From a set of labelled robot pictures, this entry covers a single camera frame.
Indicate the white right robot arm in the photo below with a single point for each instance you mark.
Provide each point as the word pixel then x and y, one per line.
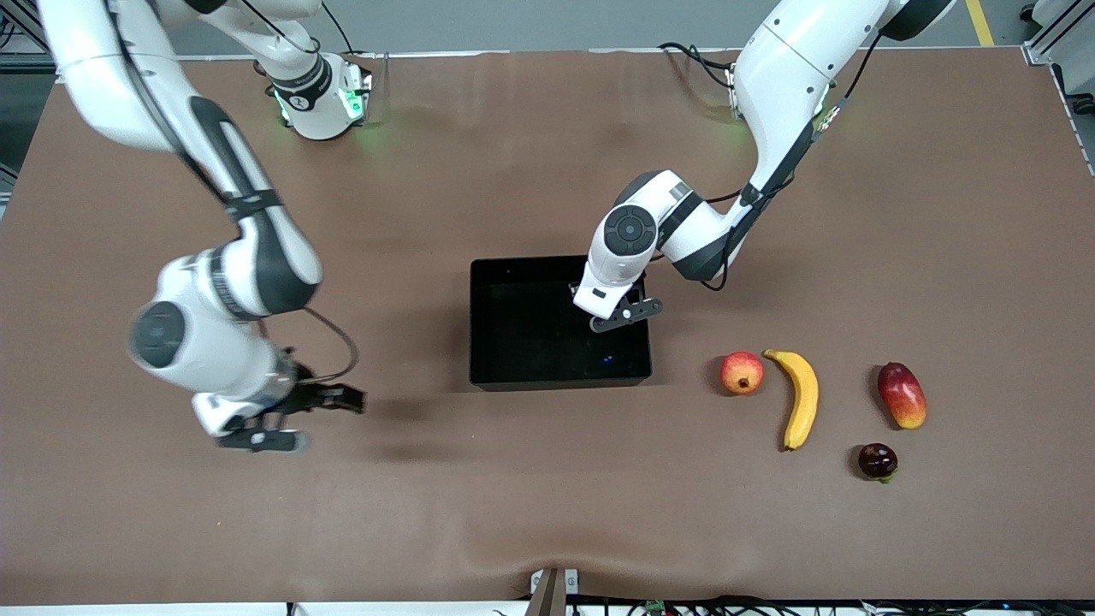
pixel 222 351

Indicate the black plastic box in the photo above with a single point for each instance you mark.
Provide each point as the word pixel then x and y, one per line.
pixel 530 334

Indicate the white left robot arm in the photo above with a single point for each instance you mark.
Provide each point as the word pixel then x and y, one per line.
pixel 796 77

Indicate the red yellow mango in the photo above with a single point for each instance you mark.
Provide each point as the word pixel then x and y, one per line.
pixel 902 396

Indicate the brown table cover sheet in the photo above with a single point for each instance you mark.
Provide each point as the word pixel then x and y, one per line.
pixel 547 479

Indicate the yellow banana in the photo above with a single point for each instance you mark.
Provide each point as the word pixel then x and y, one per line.
pixel 804 402

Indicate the aluminium frame profile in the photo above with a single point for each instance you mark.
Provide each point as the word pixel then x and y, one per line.
pixel 1052 38

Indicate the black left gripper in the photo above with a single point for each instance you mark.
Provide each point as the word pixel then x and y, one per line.
pixel 573 288

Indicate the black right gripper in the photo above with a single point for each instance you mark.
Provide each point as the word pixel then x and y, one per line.
pixel 306 397

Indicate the red pomegranate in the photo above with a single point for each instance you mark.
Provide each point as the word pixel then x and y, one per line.
pixel 742 373

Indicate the dark purple mangosteen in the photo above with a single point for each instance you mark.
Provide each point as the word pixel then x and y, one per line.
pixel 877 460

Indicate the yellow floor tape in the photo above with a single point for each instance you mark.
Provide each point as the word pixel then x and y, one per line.
pixel 979 21

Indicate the grey metal table bracket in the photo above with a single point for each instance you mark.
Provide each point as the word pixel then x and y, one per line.
pixel 552 592

